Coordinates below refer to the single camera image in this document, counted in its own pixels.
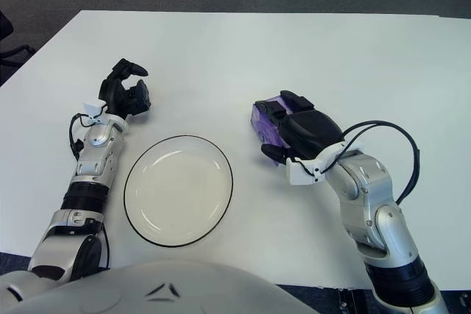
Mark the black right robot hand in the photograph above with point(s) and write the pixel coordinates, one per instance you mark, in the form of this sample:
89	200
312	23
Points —
312	130

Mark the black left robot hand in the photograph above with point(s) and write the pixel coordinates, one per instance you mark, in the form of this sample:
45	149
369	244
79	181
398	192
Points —
114	95

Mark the purple tissue paper pack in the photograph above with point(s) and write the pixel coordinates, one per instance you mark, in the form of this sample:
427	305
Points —
262	126

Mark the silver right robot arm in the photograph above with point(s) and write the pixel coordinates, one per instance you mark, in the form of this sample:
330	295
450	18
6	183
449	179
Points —
368	189

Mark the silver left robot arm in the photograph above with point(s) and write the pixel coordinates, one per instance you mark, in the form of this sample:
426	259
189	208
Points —
95	156

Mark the white plate with black rim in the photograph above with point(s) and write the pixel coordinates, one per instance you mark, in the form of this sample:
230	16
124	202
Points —
176	189

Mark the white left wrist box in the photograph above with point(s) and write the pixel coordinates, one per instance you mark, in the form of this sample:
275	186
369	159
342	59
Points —
92	109

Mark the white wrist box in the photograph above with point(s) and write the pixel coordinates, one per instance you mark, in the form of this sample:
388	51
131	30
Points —
300	172
92	109

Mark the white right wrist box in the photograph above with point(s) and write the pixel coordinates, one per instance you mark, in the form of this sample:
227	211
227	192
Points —
300	172

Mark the black office chair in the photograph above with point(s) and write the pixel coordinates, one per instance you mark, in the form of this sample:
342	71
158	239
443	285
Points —
18	50

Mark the grey robot torso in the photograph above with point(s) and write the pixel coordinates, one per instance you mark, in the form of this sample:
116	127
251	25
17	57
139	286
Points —
184	288

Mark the black floor object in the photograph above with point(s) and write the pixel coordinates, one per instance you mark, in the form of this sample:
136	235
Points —
465	303

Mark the black table bracket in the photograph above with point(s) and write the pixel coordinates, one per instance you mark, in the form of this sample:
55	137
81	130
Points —
349	301

